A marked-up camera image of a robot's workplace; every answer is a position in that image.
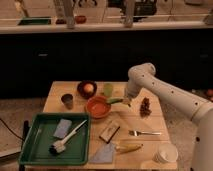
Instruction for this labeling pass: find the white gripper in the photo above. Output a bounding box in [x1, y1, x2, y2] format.
[122, 81, 141, 107]

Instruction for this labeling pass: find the green pepper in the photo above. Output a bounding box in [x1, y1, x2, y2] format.
[106, 98, 123, 104]

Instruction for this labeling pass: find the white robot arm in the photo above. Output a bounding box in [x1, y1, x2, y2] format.
[124, 63, 213, 171]

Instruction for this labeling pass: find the light green plastic cup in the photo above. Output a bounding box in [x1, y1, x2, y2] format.
[103, 83, 113, 97]

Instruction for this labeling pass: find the small metal cup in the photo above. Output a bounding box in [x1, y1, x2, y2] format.
[61, 94, 73, 109]

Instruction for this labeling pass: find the brown pine cone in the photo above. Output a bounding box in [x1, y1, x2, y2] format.
[140, 97, 151, 117]

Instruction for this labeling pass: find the orange clay bowl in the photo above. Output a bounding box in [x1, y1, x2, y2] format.
[85, 96, 111, 119]

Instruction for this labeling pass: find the metal fork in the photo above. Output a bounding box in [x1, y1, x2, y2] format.
[128, 130, 162, 136]

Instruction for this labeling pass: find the wooden block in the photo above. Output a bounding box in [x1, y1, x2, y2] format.
[99, 121, 120, 143]

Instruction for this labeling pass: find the orange egg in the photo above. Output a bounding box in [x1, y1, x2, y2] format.
[83, 83, 94, 93]

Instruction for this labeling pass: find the dark brown bowl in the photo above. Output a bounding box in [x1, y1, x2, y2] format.
[77, 80, 97, 99]

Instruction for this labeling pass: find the yellow banana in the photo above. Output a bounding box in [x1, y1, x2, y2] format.
[115, 144, 142, 153]

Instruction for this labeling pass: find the grey blue cloth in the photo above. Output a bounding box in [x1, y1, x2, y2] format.
[89, 143, 115, 164]

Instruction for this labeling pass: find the blue sponge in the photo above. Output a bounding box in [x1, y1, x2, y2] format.
[53, 119, 72, 139]

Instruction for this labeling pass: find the white dish brush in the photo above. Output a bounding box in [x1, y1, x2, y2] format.
[49, 120, 86, 155]

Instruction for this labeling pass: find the background red bowl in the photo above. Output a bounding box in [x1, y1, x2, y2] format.
[75, 15, 86, 24]

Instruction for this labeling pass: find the green plastic tray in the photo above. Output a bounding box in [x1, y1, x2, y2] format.
[19, 113, 91, 166]

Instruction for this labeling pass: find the background green tray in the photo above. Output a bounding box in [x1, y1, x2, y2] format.
[18, 17, 51, 26]

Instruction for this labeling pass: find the black cable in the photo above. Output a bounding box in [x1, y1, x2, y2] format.
[0, 117, 25, 142]

